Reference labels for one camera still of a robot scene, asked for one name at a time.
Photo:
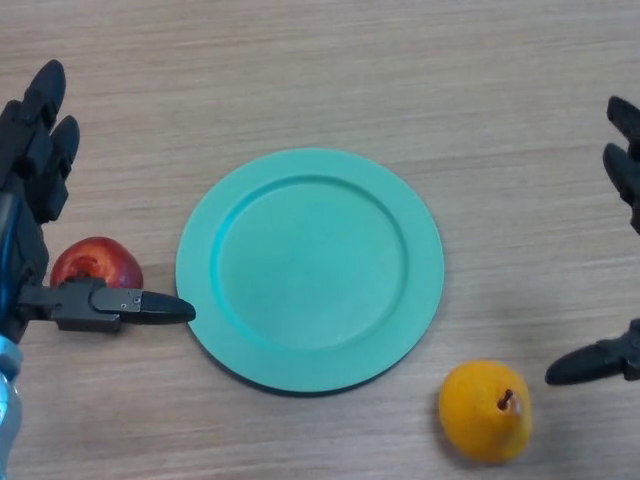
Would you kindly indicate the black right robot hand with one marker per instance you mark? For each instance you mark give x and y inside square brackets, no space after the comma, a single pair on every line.
[625,170]

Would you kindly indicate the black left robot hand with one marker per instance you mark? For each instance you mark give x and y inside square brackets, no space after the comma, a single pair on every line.
[25,210]

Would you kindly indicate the yellow pear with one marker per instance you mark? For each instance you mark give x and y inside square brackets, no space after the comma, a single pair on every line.
[475,415]

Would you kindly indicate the green round plate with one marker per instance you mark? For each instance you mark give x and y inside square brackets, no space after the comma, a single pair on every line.
[310,270]

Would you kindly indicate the red apple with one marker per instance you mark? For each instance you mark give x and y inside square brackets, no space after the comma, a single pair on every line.
[107,260]

